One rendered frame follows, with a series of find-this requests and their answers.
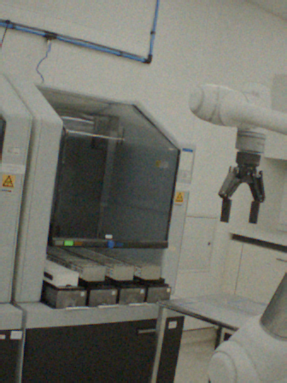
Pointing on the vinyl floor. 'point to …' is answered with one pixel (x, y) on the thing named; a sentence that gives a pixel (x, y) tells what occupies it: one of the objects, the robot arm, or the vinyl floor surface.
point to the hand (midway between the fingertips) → (239, 219)
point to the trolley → (190, 305)
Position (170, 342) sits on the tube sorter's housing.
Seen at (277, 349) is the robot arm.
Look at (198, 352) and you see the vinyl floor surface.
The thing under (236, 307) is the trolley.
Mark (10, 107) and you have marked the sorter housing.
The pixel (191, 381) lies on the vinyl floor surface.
